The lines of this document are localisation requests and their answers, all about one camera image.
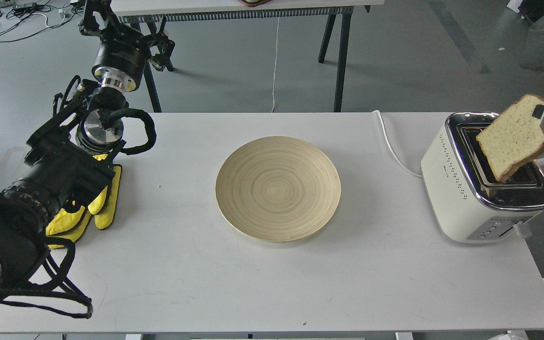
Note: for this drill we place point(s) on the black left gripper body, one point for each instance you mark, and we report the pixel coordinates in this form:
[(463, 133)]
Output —
[(61, 173)]

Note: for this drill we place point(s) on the slice of bread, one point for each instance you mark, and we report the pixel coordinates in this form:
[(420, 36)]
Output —
[(514, 139)]

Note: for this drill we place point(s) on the cream and chrome toaster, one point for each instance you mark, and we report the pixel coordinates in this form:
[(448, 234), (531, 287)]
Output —
[(469, 204)]

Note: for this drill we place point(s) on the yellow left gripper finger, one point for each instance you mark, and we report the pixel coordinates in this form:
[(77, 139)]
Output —
[(70, 226), (104, 206)]

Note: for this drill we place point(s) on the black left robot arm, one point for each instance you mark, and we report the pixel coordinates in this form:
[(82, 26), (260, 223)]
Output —
[(97, 119)]

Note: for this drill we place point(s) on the round bamboo plate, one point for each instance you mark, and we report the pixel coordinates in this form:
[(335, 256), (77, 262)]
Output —
[(278, 189)]

